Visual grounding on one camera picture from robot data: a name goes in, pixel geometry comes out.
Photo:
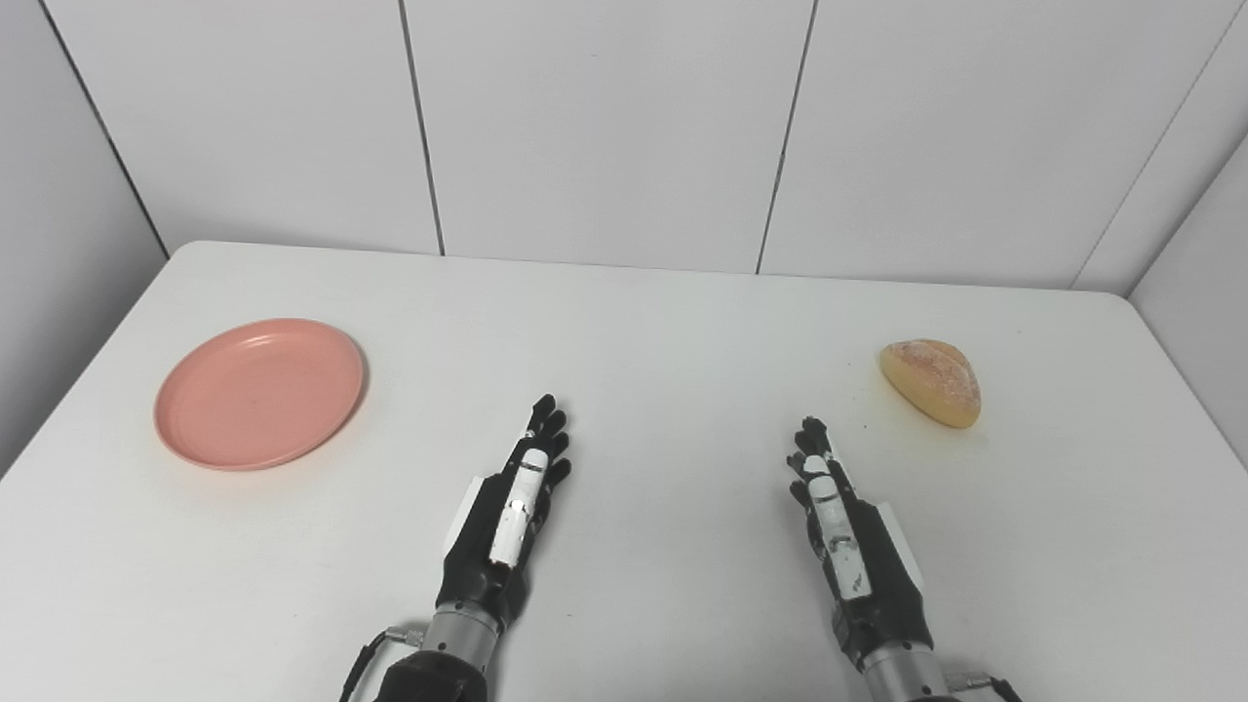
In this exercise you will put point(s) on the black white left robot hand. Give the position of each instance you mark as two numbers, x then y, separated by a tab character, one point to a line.
478	565

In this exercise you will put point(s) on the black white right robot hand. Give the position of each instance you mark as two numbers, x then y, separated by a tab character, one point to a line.
877	585

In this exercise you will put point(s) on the golden bread roll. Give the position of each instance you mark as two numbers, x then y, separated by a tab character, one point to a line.
934	382

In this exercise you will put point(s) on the pink round plate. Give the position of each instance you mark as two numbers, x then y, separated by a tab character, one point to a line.
258	395

